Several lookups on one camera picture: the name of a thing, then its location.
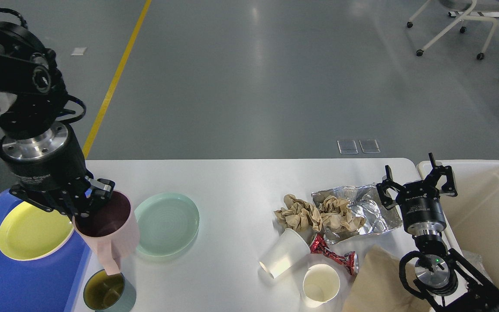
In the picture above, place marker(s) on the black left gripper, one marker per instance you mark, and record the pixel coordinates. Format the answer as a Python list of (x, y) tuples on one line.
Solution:
[(45, 164)]

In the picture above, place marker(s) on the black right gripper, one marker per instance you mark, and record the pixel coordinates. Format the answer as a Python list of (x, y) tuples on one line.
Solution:
[(422, 208)]

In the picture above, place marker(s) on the pink mug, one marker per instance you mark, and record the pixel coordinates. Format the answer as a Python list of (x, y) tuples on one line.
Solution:
[(112, 233)]

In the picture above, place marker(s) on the light green plate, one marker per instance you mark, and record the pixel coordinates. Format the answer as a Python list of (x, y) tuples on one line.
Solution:
[(168, 223)]

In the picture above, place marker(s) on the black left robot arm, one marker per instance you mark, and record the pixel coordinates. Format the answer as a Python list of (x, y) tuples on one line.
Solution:
[(29, 71)]

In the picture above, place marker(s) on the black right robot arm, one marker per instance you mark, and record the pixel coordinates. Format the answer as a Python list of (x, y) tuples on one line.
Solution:
[(441, 276)]

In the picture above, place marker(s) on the silver foil bag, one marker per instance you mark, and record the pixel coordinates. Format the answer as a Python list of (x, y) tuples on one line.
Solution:
[(363, 201)]

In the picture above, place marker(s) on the floor outlet cover right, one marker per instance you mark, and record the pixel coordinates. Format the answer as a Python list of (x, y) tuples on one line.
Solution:
[(369, 146)]

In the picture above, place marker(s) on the floor outlet cover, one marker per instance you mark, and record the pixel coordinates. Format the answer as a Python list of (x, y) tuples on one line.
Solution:
[(347, 147), (369, 146)]

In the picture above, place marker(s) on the yellow plate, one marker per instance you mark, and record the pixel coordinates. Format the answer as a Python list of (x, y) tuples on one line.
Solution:
[(27, 233)]

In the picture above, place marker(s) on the white plastic bin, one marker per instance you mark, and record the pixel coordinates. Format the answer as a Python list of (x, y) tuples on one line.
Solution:
[(473, 216)]

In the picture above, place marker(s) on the floor outlet cover left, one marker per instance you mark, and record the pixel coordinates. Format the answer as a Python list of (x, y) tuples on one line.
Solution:
[(347, 147)]

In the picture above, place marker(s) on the crumpled brown paper right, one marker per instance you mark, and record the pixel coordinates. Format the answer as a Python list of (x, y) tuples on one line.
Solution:
[(336, 215)]

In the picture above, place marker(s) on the crumpled brown paper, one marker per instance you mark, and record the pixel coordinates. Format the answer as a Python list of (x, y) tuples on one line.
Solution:
[(299, 215), (336, 215)]

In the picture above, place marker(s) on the red foil wrapper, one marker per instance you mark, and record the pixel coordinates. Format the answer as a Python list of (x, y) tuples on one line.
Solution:
[(350, 260)]

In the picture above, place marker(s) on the brown paper bag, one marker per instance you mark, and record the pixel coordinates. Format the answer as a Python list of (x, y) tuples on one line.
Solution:
[(377, 287)]

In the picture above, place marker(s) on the blue plastic tray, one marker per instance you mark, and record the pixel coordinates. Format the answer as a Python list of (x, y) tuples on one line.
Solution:
[(49, 284)]

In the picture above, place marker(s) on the crumpled brown paper left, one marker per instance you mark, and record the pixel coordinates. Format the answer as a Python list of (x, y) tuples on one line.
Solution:
[(299, 215)]

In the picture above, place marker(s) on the upright white paper cup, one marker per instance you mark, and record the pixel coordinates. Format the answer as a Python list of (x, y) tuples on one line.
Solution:
[(320, 285)]

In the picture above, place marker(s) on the tipped white paper cup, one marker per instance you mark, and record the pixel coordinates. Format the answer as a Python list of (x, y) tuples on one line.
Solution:
[(289, 249)]

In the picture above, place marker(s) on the white office chair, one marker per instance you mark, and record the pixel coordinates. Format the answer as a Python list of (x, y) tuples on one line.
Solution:
[(467, 10)]

